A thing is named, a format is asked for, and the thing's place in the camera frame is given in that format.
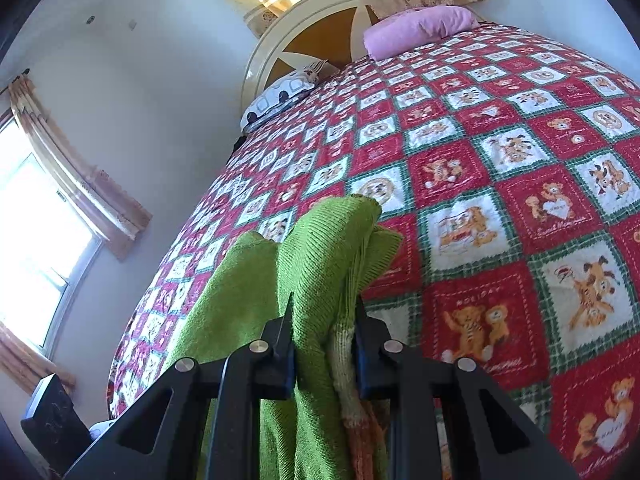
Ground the pink pillow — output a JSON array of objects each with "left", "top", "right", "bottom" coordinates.
[{"left": 362, "top": 5, "right": 482, "bottom": 61}]

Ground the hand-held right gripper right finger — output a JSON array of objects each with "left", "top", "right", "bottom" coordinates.
[{"left": 352, "top": 295, "right": 581, "bottom": 480}]

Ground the window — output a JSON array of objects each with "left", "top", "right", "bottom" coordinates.
[{"left": 0, "top": 115, "right": 103, "bottom": 356}]

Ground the beige side curtain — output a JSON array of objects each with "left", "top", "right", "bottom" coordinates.
[{"left": 0, "top": 75, "right": 153, "bottom": 396}]

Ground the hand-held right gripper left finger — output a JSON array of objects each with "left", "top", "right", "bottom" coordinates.
[{"left": 62, "top": 292, "right": 297, "bottom": 480}]

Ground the black box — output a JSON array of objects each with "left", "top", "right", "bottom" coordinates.
[{"left": 20, "top": 372, "right": 93, "bottom": 476}]

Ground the green orange striped knit sweater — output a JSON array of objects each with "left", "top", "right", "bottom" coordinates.
[{"left": 172, "top": 194, "right": 405, "bottom": 480}]

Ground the cream and brown headboard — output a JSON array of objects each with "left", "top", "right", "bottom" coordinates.
[{"left": 241, "top": 0, "right": 382, "bottom": 106}]

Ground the white printed pillow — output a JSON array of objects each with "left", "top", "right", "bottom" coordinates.
[{"left": 240, "top": 59, "right": 328, "bottom": 133}]

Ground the red checkered printed quilt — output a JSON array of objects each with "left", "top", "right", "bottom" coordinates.
[{"left": 107, "top": 22, "right": 640, "bottom": 480}]

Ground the white object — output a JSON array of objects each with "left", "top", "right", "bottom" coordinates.
[{"left": 87, "top": 420, "right": 118, "bottom": 443}]

